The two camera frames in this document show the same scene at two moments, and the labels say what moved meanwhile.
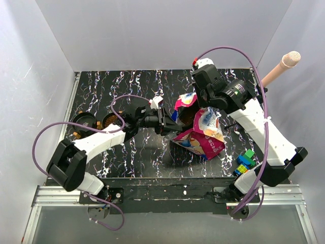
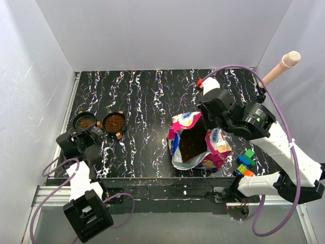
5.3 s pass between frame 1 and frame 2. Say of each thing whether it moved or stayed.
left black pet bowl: stayed
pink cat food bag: moved
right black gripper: moved
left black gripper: moved
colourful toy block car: stayed
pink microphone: stayed
